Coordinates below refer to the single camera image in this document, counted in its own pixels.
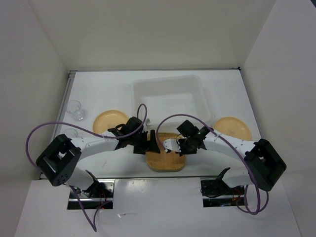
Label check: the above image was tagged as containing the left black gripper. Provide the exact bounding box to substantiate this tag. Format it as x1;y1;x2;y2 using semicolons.
129;130;160;156

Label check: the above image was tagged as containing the square woven bamboo tray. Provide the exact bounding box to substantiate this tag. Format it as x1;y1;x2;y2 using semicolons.
145;142;186;172

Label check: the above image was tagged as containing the tan round plate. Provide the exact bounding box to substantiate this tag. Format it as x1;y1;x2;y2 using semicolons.
92;110;128;134
213;117;252;141

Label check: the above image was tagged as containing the clear plastic cup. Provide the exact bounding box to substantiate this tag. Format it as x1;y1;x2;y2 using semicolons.
61;128;79;139
66;100;84;121

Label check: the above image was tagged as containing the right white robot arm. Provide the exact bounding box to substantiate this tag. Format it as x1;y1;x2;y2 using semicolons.
174;120;287;194

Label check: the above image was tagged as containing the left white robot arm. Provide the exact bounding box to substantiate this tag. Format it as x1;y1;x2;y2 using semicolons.
36;117;160;198

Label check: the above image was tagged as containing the translucent plastic bin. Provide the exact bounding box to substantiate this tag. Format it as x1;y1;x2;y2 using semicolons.
131;75;213;127

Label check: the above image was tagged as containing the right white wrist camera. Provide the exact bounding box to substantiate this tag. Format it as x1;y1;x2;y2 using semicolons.
162;138;181;153

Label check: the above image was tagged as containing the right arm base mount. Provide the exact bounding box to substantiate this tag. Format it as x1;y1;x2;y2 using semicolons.
200;177;245;208

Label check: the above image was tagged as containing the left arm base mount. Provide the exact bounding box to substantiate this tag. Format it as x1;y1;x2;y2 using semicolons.
67;179;115;210

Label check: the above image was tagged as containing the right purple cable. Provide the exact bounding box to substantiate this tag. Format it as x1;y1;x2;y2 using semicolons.
156;113;270;216

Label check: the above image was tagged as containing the purple cable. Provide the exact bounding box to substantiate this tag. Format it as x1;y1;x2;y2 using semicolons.
26;103;149;233
156;113;270;216

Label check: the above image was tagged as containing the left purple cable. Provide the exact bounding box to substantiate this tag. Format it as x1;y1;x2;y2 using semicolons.
26;103;149;233

